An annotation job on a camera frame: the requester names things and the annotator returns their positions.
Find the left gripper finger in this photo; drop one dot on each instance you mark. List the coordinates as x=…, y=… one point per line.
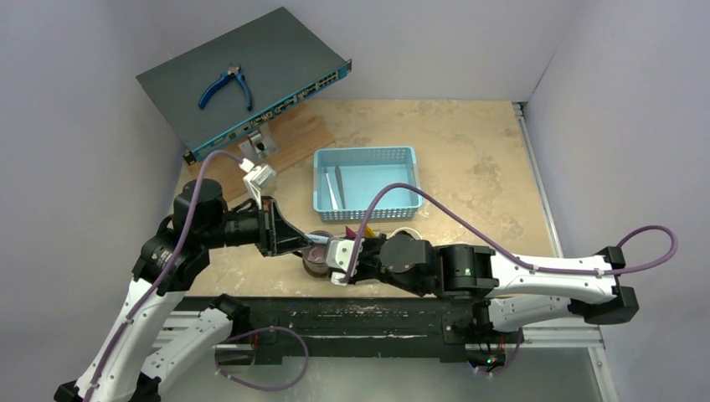
x=288, y=245
x=281, y=229

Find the grey network switch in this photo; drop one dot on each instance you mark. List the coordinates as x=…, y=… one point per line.
x=213, y=94

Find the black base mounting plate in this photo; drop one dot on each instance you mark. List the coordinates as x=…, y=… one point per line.
x=358, y=328

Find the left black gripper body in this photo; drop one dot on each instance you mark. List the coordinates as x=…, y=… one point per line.
x=260, y=225

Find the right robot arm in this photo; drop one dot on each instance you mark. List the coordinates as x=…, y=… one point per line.
x=507, y=292

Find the metal stand bracket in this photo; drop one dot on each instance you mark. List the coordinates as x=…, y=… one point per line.
x=258, y=144

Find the yellow mug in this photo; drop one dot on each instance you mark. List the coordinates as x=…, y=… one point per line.
x=409, y=231

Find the light blue plastic basket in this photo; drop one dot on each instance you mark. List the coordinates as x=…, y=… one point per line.
x=365, y=172

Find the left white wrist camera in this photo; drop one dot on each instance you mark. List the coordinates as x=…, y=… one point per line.
x=258, y=180

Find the wooden base board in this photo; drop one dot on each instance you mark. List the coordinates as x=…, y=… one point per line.
x=298, y=133

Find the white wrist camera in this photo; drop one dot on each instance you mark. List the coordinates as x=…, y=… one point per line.
x=258, y=180
x=338, y=254

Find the dark wooden oval tray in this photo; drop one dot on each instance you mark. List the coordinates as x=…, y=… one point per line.
x=318, y=273

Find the yellow toothpaste tube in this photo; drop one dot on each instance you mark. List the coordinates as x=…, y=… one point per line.
x=369, y=232

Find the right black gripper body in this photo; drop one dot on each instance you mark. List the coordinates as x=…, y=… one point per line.
x=358, y=264

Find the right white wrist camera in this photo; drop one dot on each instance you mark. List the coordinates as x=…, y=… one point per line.
x=338, y=254

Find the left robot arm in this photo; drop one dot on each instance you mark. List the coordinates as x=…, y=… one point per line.
x=127, y=367

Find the purple translucent cup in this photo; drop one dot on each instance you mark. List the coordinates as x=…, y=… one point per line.
x=317, y=254

